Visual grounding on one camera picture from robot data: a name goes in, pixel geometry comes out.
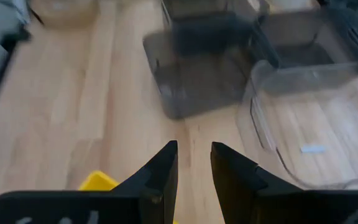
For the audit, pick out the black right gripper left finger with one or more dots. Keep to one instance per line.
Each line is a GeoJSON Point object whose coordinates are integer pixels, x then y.
{"type": "Point", "coordinates": [104, 207]}

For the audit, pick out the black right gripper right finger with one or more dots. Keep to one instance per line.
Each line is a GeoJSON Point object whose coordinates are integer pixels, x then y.
{"type": "Point", "coordinates": [275, 205]}

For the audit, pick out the yellow slotted plastic basket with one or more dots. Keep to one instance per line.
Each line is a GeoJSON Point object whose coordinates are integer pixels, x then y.
{"type": "Point", "coordinates": [98, 182]}

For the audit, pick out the clear plastic bin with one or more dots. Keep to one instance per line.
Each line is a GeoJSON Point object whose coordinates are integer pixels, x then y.
{"type": "Point", "coordinates": [322, 124]}

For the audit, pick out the smoky gray plastic bin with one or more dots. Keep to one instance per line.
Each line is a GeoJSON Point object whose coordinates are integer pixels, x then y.
{"type": "Point", "coordinates": [197, 84]}
{"type": "Point", "coordinates": [303, 31]}

